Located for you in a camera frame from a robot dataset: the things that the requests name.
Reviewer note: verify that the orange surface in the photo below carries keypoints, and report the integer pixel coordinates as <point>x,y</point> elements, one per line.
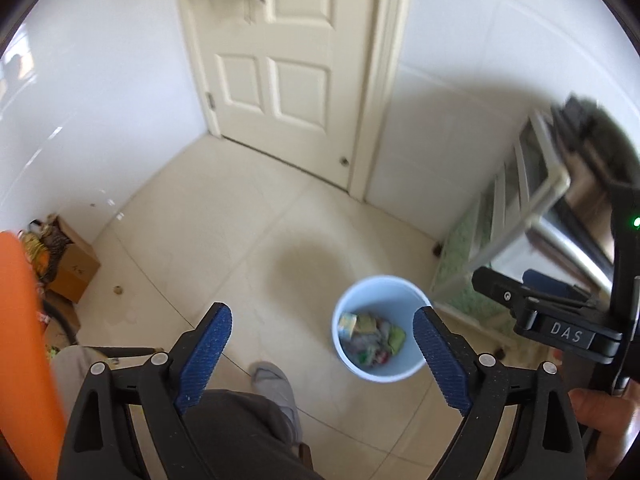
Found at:
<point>27,360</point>

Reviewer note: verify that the small cardboard box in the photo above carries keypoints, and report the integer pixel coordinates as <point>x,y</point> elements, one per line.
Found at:
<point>60,317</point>

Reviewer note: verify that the cream panelled door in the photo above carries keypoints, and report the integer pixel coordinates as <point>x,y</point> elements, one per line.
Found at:
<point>300,60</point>

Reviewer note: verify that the person's leg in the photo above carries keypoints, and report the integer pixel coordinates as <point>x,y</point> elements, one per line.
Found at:
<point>240,440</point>
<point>72,375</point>

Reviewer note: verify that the brown cardboard box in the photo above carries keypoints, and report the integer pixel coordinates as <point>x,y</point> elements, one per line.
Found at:
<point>77,270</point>

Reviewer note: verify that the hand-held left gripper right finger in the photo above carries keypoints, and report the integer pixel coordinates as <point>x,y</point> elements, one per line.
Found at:
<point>440,355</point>

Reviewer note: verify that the metal door hinge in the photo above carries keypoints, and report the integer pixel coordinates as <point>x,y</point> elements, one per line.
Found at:
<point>210,101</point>

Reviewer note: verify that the grey slipper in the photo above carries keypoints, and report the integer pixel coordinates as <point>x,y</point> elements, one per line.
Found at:
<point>275,390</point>

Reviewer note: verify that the dark round pot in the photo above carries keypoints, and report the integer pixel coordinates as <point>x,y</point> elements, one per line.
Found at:
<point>605,135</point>

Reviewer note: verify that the patterned bag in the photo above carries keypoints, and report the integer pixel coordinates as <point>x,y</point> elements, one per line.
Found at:
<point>50,250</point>

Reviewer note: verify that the light blue waste bin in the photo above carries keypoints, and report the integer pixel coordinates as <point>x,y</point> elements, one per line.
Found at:
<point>380,292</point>

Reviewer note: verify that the person's right leg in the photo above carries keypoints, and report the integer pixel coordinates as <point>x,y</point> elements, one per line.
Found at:
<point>240,440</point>

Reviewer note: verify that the pile of wrappers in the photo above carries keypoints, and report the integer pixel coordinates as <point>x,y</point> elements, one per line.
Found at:
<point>372,342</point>

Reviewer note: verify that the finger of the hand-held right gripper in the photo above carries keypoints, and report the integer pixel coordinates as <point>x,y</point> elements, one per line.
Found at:
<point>555,287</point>
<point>505,295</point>

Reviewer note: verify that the person's left leg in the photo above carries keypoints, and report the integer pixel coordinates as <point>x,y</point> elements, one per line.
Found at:
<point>72,375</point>

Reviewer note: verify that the white metal rack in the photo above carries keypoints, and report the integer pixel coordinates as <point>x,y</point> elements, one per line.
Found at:
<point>525,200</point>

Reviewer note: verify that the cream door frame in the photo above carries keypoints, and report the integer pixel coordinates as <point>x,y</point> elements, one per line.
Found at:
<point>385,85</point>

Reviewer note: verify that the person's right hand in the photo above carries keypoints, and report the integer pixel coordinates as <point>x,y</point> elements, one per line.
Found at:
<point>607,420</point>

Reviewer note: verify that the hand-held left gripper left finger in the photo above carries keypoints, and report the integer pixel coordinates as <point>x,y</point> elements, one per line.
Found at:
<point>207,355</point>

